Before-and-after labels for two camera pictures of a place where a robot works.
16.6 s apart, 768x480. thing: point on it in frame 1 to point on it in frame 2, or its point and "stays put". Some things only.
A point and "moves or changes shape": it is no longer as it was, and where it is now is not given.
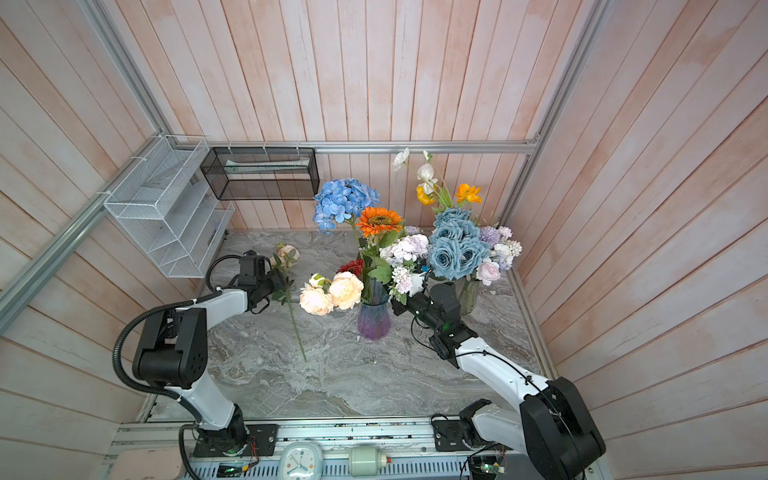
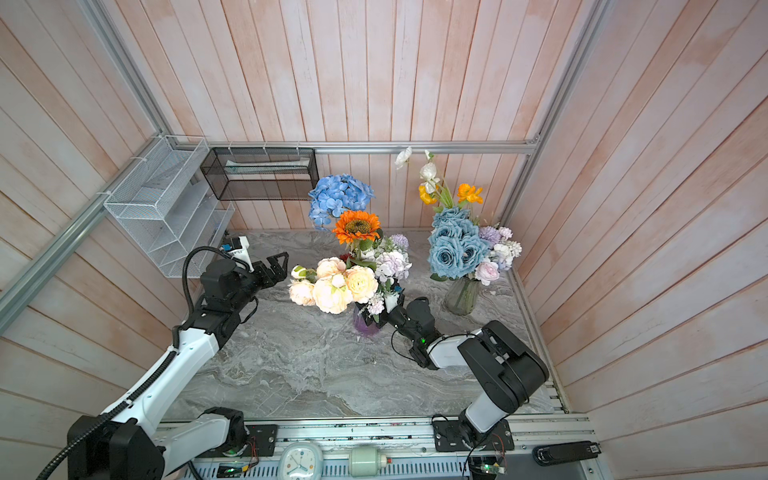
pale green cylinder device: (366, 462) stays put
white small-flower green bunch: (398, 261) moves or changes shape
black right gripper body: (420, 307) to (400, 320)
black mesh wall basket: (263, 173) stays put
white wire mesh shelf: (167, 206) stays put
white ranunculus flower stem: (425, 172) stays put
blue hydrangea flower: (339, 199) stays put
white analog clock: (300, 460) stays put
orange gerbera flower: (374, 219) to (358, 228)
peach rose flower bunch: (321, 295) to (301, 287)
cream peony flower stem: (285, 258) to (336, 293)
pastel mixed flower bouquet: (501, 254) stays put
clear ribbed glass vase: (466, 289) stays put
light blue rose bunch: (456, 245) stays put
